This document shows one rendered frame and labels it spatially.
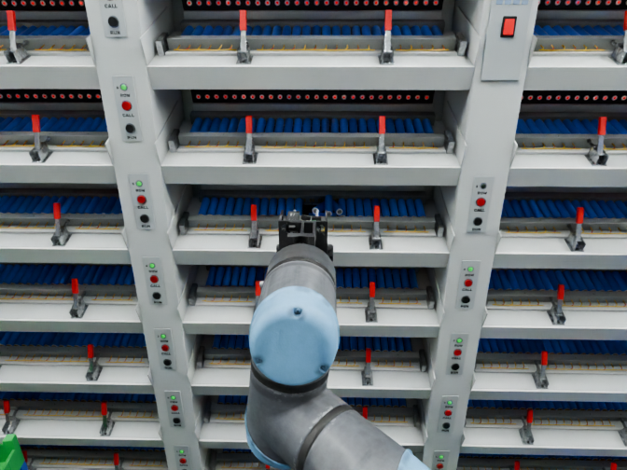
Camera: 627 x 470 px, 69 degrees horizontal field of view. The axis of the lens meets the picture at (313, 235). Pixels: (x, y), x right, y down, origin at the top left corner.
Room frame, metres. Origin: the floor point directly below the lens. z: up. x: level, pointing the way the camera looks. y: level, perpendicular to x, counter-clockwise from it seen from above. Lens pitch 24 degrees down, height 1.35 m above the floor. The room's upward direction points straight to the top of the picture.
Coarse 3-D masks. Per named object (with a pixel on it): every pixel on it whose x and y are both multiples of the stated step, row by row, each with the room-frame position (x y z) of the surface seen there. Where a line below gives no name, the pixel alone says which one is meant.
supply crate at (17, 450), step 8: (8, 440) 0.72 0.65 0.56; (16, 440) 0.73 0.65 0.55; (0, 448) 0.73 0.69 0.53; (8, 448) 0.72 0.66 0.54; (16, 448) 0.73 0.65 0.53; (0, 456) 0.73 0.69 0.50; (8, 456) 0.70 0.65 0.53; (16, 456) 0.72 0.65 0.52; (0, 464) 0.72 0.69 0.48; (8, 464) 0.69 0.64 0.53; (16, 464) 0.71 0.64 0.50
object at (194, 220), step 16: (192, 224) 0.97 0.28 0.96; (208, 224) 0.97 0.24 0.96; (224, 224) 0.97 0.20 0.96; (240, 224) 0.96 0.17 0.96; (272, 224) 0.96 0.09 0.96; (336, 224) 0.96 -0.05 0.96; (352, 224) 0.96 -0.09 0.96; (368, 224) 0.96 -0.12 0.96; (384, 224) 0.96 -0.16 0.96; (400, 224) 0.95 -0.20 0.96; (416, 224) 0.95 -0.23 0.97; (432, 224) 0.95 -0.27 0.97
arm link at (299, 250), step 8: (288, 248) 0.52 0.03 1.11; (296, 248) 0.52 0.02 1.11; (304, 248) 0.52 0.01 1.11; (312, 248) 0.52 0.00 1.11; (280, 256) 0.50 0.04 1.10; (288, 256) 0.49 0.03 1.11; (296, 256) 0.49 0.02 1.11; (304, 256) 0.49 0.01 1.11; (312, 256) 0.49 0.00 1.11; (320, 256) 0.51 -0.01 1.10; (328, 256) 0.53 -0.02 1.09; (272, 264) 0.50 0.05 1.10; (328, 264) 0.50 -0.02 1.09
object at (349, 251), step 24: (432, 216) 1.00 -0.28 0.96; (192, 240) 0.93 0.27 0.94; (216, 240) 0.93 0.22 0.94; (240, 240) 0.93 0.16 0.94; (264, 240) 0.93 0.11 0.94; (336, 240) 0.93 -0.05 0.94; (360, 240) 0.93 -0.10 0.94; (384, 240) 0.93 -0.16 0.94; (408, 240) 0.93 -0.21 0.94; (432, 240) 0.93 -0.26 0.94; (192, 264) 0.91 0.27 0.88; (216, 264) 0.91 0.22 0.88; (240, 264) 0.91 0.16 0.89; (264, 264) 0.91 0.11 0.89; (336, 264) 0.90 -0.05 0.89; (360, 264) 0.90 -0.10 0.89; (384, 264) 0.90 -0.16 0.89; (408, 264) 0.90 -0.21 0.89; (432, 264) 0.90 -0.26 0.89
